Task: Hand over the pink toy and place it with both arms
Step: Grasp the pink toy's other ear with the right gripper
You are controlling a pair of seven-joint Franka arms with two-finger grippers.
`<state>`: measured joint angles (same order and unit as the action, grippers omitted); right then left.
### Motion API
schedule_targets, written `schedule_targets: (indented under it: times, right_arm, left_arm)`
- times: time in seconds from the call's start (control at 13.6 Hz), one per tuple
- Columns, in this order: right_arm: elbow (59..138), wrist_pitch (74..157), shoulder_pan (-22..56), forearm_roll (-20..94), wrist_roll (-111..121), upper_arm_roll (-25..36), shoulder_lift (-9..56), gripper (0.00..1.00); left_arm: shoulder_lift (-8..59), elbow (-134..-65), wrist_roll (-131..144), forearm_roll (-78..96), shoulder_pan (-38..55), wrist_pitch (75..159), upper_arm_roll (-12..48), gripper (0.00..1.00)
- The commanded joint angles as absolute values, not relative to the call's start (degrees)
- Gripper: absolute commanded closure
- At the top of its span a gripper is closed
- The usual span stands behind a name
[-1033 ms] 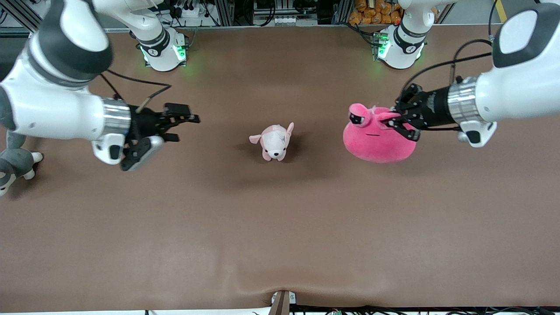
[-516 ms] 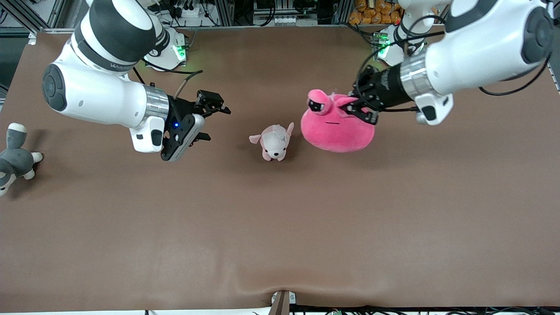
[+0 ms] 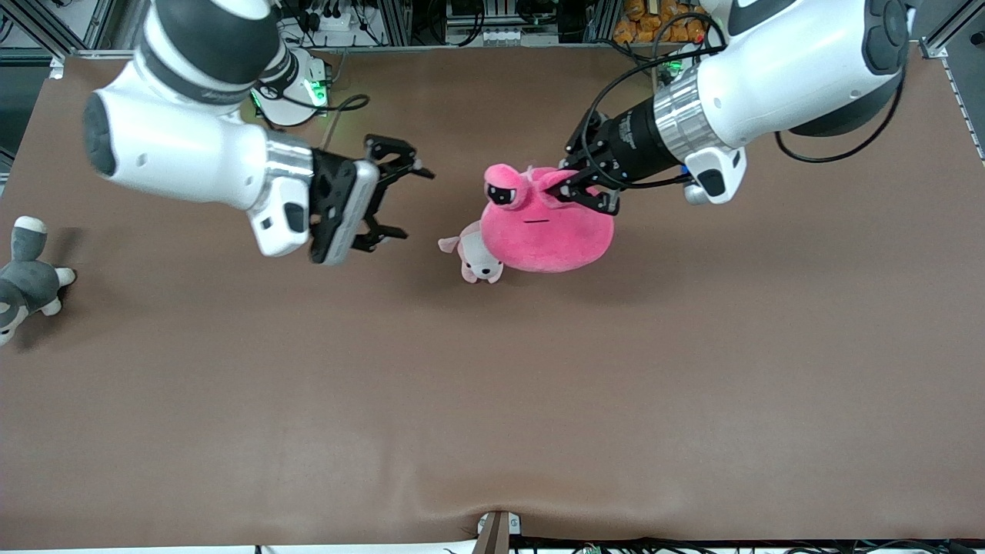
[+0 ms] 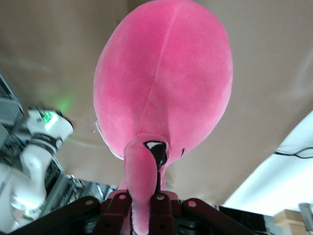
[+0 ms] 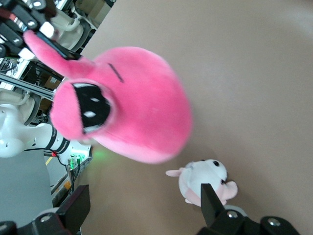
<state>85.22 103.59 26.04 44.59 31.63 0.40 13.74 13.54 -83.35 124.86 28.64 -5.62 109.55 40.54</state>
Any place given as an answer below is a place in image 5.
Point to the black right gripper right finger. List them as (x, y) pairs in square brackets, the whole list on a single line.
[(212, 210)]

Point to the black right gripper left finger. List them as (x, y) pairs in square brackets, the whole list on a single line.
[(73, 210)]

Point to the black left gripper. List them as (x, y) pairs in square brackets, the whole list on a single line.
[(6, 9)]

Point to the brown table cover sheet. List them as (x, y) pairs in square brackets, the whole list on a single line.
[(244, 73)]

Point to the white pink plush dog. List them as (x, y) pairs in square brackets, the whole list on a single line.
[(198, 173)]

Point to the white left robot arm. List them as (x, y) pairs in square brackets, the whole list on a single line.
[(14, 127)]

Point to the round pink plush toy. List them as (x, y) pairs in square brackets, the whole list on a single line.
[(146, 110)]

